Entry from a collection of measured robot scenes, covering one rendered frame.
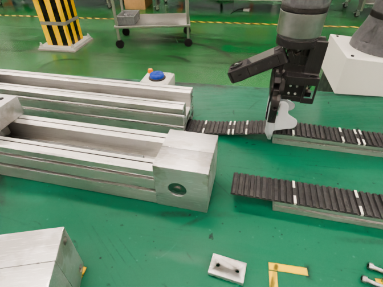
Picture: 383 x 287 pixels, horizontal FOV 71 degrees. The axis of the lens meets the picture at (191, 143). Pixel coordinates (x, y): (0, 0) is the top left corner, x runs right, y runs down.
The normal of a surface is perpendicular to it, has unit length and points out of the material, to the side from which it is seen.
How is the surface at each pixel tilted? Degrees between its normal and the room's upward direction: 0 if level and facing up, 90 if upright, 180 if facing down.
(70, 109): 90
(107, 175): 90
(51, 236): 0
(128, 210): 0
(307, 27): 90
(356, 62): 90
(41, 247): 0
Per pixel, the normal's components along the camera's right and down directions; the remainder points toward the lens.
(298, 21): -0.47, 0.55
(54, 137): -0.22, 0.62
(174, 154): -0.01, -0.78
